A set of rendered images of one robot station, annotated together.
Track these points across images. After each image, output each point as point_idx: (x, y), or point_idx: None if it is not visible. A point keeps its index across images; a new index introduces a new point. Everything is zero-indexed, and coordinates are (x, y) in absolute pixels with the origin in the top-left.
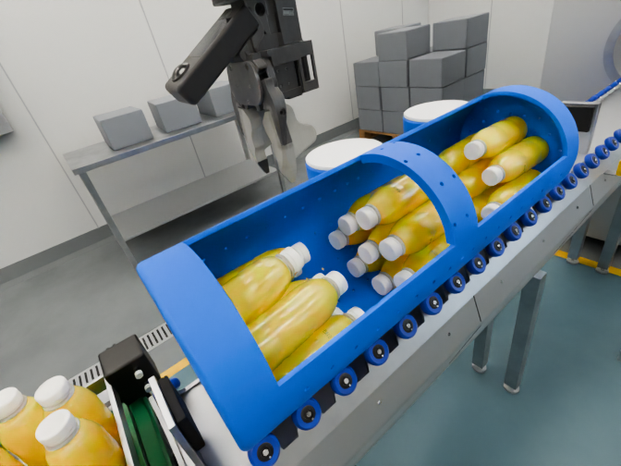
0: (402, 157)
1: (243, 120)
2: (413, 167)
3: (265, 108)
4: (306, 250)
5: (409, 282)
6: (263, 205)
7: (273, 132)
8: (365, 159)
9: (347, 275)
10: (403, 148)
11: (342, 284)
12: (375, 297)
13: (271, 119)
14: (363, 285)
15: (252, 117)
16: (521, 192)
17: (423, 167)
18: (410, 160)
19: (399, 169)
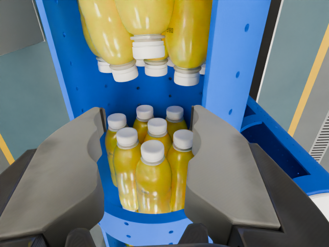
0: (133, 227)
1: (241, 180)
2: (115, 218)
3: (14, 246)
4: (177, 82)
5: (67, 112)
6: (206, 72)
7: (49, 169)
8: (182, 212)
9: (183, 103)
10: (148, 239)
11: (112, 74)
12: (151, 102)
13: (16, 206)
14: (167, 105)
15: (190, 200)
16: (101, 227)
17: (111, 222)
18: (124, 226)
19: (130, 212)
